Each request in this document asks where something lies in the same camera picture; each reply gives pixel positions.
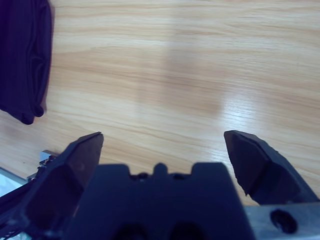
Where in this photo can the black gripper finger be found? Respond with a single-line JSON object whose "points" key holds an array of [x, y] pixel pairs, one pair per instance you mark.
{"points": [[262, 172], [55, 190]]}

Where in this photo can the black Unitree polo shirt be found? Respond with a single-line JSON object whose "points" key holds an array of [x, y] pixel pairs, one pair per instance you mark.
{"points": [[22, 62]]}

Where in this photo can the white metal mounting plate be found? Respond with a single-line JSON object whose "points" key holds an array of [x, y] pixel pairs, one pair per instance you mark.
{"points": [[46, 155]]}

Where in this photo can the black corner bracket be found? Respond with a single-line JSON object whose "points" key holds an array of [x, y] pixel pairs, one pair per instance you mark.
{"points": [[43, 166]]}

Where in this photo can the dark aluminium camera post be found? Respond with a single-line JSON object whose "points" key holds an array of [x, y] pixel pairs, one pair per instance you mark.
{"points": [[12, 197]]}

